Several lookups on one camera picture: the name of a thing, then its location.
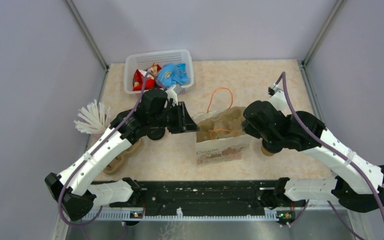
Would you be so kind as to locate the white wrapped straws bundle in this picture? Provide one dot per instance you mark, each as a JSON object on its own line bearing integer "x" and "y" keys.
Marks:
{"x": 93, "y": 119}

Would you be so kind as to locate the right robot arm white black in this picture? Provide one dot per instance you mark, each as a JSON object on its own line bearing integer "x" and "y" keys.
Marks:
{"x": 356, "y": 184}

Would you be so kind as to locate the brown pulp carrier single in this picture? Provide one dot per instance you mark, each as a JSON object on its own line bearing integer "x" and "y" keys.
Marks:
{"x": 222, "y": 124}

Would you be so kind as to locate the white plastic basket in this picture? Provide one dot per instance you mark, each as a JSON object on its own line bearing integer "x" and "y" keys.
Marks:
{"x": 142, "y": 61}

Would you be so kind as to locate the brown paper coffee cup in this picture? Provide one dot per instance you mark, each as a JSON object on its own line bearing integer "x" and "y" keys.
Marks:
{"x": 266, "y": 152}

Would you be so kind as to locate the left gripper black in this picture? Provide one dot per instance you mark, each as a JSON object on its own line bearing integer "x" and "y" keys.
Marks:
{"x": 185, "y": 123}

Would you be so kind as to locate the black lid stack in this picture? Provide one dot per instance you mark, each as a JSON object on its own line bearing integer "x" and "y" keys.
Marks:
{"x": 156, "y": 134}

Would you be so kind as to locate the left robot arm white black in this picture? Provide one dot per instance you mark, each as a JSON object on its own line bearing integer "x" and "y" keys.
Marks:
{"x": 73, "y": 188}

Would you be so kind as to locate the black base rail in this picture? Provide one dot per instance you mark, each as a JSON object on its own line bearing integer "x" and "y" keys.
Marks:
{"x": 214, "y": 198}

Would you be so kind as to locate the blue cloth toy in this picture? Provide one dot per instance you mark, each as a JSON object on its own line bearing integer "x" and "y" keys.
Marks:
{"x": 173, "y": 74}

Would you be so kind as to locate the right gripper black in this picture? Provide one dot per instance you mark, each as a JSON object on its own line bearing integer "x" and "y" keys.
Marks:
{"x": 248, "y": 128}

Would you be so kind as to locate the brown pulp cup carrier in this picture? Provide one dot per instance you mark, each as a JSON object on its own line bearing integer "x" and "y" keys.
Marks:
{"x": 121, "y": 160}

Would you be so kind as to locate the black cup lid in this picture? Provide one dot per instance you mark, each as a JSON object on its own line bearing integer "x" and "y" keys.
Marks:
{"x": 270, "y": 147}

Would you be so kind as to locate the beige paper bag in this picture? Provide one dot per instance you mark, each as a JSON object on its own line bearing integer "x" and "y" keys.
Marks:
{"x": 225, "y": 150}

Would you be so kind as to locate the red cloth toy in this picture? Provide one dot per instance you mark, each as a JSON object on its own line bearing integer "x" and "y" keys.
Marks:
{"x": 146, "y": 78}

